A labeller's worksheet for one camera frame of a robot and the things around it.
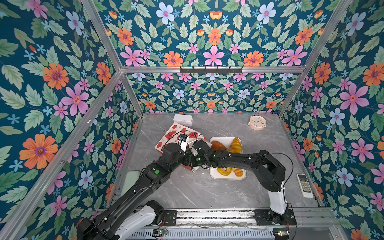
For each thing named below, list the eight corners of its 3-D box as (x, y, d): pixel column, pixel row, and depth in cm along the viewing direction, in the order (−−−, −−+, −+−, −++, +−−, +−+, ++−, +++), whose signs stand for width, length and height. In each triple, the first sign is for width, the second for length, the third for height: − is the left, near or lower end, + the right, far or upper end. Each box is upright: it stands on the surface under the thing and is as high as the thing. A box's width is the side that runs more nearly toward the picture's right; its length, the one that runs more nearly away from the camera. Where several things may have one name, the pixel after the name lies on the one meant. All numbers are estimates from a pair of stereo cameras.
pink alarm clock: (249, 130, 112) (250, 127, 109) (246, 118, 120) (247, 115, 117) (266, 130, 112) (268, 127, 109) (262, 118, 120) (264, 115, 117)
